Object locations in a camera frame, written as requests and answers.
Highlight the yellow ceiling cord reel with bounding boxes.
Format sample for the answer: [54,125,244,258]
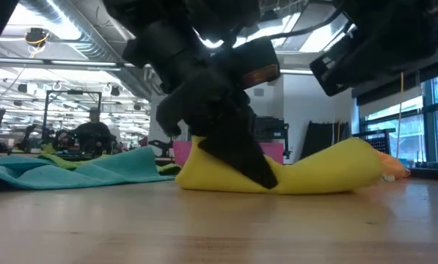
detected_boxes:
[23,28,51,49]

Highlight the black perforated rack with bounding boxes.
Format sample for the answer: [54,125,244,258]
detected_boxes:
[352,128,398,166]

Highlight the black background rig frame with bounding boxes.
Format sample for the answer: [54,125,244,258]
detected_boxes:
[42,89,103,150]

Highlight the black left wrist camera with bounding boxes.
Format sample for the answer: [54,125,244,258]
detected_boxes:
[218,35,282,92]

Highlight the red plastic basket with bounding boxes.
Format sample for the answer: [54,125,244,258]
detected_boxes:
[172,140,287,166]

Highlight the green microfiber towel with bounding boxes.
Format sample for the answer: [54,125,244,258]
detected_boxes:
[37,152,183,176]

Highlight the person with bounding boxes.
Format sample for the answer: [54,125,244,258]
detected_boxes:
[70,107,116,155]

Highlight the orange microfiber towel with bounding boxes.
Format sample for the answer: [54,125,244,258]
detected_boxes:
[375,149,412,183]

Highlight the yellow microfiber towel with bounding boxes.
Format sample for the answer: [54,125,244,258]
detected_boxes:
[174,135,385,196]

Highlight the black equipment cart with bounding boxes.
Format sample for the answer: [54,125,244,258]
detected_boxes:
[253,116,291,159]

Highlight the blue microfiber towel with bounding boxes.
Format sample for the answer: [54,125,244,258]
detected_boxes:
[0,145,176,191]

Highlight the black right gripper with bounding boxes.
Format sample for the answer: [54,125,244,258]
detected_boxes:
[309,0,437,98]

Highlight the dark folded panels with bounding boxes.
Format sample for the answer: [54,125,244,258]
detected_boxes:
[299,120,352,161]

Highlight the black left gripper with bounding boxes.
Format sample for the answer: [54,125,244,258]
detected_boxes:
[122,24,279,191]

